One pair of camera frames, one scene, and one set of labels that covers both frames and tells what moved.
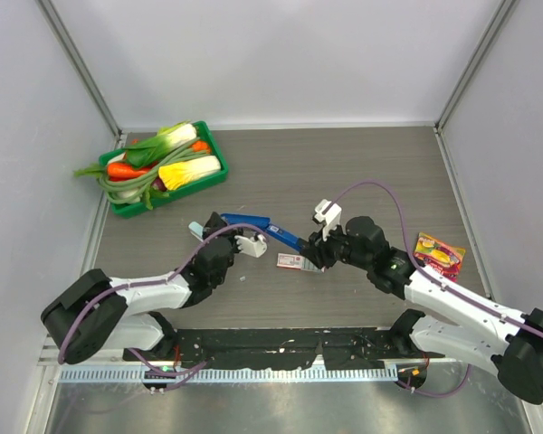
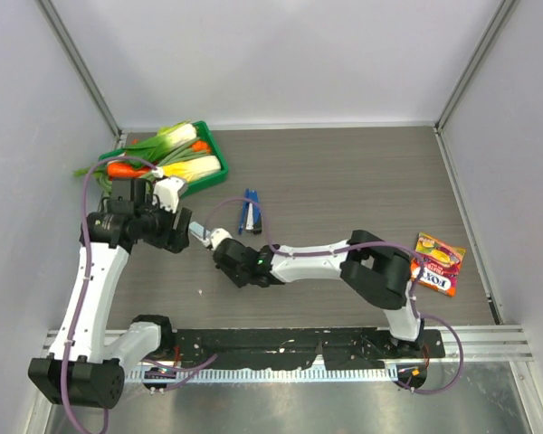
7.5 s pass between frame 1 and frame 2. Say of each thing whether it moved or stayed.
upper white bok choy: stayed
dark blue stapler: moved
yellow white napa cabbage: stayed
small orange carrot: stayed
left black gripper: moved
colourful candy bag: stayed
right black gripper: moved
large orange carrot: stayed
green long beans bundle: stayed
